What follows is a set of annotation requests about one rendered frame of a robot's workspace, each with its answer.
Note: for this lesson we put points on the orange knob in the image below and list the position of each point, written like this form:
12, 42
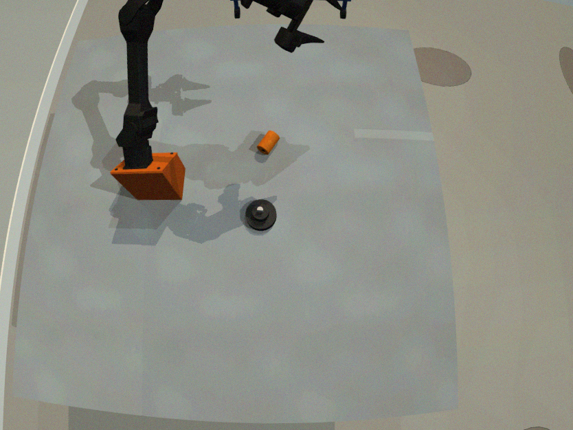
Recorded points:
268, 142

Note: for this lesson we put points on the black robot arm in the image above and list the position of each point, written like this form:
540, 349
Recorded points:
136, 21

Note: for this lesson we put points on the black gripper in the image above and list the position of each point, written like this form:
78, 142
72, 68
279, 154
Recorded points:
291, 38

